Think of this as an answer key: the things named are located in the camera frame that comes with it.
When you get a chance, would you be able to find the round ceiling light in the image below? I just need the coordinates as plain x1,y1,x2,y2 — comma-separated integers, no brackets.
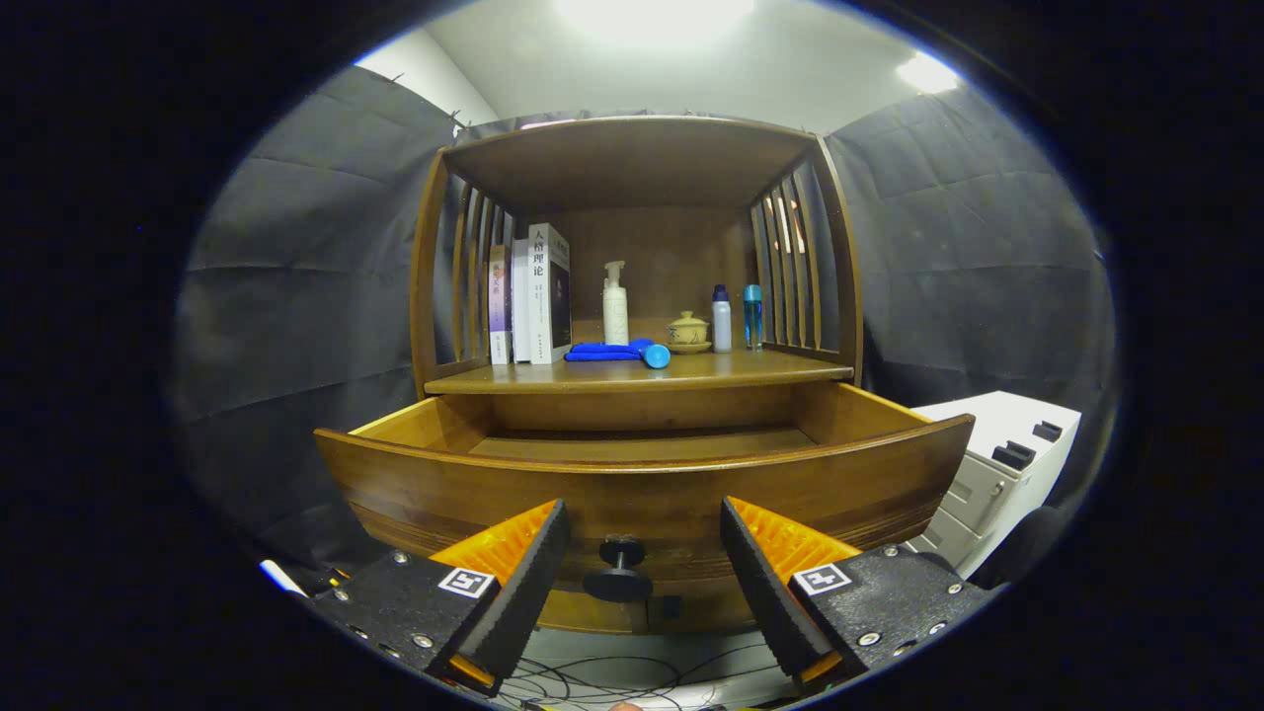
553,0,756,40

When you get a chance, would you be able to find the rectangular ceiling light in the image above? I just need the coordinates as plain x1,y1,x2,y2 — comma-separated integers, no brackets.
896,51,961,96

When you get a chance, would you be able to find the yellow lidded tea cup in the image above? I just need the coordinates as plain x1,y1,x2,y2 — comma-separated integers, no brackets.
666,311,713,355

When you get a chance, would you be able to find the wooden drawer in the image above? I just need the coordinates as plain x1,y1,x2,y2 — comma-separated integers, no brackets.
314,382,977,635

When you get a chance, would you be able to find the wooden cabinet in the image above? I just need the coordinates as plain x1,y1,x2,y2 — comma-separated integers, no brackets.
410,116,865,635

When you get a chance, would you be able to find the purple book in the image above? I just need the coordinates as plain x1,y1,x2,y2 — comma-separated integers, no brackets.
488,245,514,365

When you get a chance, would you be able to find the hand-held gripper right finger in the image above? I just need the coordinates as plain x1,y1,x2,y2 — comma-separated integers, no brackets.
720,496,998,692

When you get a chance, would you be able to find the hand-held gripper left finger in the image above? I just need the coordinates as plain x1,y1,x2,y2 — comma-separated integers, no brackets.
314,499,572,697

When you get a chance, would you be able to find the black backdrop cloth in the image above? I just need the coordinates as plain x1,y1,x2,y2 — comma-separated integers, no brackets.
170,64,1122,584

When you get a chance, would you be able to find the white pump bottle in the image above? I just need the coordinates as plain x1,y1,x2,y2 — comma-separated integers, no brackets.
602,261,630,347

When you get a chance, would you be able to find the thick white and black book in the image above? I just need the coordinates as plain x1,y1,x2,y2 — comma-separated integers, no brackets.
527,222,573,365

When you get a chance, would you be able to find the white plastic drawer unit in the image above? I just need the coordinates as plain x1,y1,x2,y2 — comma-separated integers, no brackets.
904,391,1082,581

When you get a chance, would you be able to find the wooden countertop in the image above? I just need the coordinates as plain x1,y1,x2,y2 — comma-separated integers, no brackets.
425,348,855,396

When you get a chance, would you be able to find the folded blue cloth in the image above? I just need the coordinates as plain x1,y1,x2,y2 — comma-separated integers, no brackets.
564,339,653,363

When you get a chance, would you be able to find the thin white book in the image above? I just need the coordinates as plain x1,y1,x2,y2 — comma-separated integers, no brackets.
511,265,534,364

